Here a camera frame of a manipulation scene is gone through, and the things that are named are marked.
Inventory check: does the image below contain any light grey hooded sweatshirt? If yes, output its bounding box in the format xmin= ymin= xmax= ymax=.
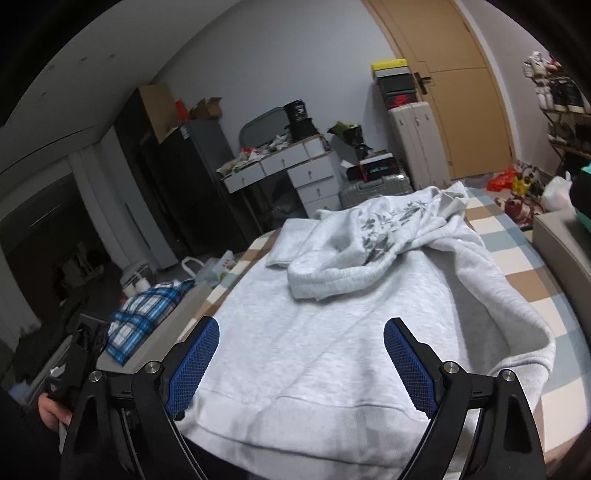
xmin=174 ymin=180 xmax=558 ymax=474

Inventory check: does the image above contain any person left hand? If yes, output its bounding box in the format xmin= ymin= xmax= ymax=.
xmin=37 ymin=393 xmax=72 ymax=431

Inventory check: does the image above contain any blue plaid shirt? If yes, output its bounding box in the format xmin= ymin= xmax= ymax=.
xmin=106 ymin=279 xmax=195 ymax=366

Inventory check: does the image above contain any black wardrobe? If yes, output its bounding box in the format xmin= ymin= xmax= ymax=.
xmin=114 ymin=84 xmax=245 ymax=261

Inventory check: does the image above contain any plaid bed sheet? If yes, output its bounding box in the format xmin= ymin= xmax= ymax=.
xmin=177 ymin=184 xmax=588 ymax=480

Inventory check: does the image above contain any cardboard box on wardrobe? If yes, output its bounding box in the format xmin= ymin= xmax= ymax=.
xmin=189 ymin=97 xmax=222 ymax=120

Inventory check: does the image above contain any white plastic bag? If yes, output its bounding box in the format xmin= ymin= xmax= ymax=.
xmin=541 ymin=172 xmax=572 ymax=212

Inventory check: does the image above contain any white drawer desk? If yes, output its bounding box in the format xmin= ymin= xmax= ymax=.
xmin=222 ymin=135 xmax=344 ymax=217

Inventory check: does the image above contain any silver suitcase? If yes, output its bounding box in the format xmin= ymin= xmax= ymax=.
xmin=339 ymin=173 xmax=414 ymax=209

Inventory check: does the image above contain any white tall cabinet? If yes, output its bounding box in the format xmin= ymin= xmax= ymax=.
xmin=389 ymin=102 xmax=450 ymax=190

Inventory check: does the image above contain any wooden shoe rack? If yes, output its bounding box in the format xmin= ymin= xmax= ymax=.
xmin=523 ymin=51 xmax=590 ymax=176

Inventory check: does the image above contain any wooden door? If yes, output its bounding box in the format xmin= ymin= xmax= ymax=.
xmin=365 ymin=0 xmax=515 ymax=178

